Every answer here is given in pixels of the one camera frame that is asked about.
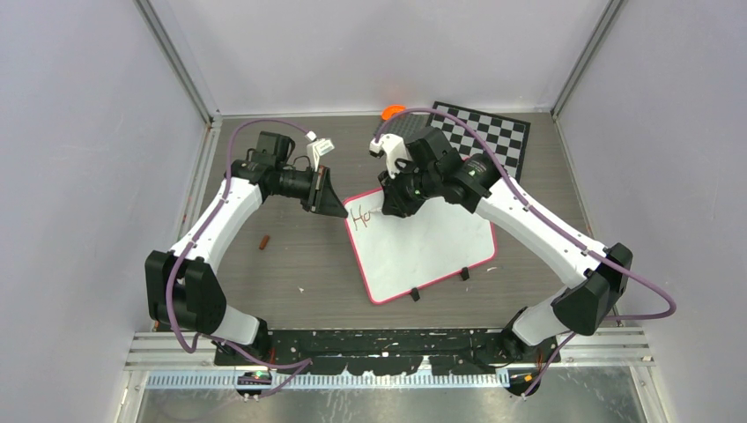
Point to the grey lego baseplate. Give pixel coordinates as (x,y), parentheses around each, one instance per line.
(404,126)

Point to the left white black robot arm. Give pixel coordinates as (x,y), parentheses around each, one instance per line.
(181,283)

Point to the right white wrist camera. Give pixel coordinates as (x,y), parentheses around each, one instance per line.
(392,148)

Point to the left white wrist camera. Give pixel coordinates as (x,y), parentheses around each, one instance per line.
(316,148)

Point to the black white checkerboard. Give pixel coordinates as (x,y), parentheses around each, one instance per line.
(507,137)

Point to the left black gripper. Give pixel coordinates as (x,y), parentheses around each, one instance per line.
(322,197)

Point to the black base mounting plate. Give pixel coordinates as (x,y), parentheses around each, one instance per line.
(386,352)

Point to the white slotted cable duct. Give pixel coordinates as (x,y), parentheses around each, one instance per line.
(264,380)

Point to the orange curved plastic piece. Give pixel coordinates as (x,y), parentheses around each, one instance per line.
(389,111)

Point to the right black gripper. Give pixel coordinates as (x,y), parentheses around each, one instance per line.
(395,202)

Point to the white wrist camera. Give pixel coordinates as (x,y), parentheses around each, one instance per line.
(316,148)
(392,148)

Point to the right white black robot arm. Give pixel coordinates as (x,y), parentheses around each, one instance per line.
(426,166)

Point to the pink framed whiteboard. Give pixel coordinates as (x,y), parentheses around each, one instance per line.
(396,256)

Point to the red marker cap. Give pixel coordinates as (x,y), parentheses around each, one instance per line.
(264,242)

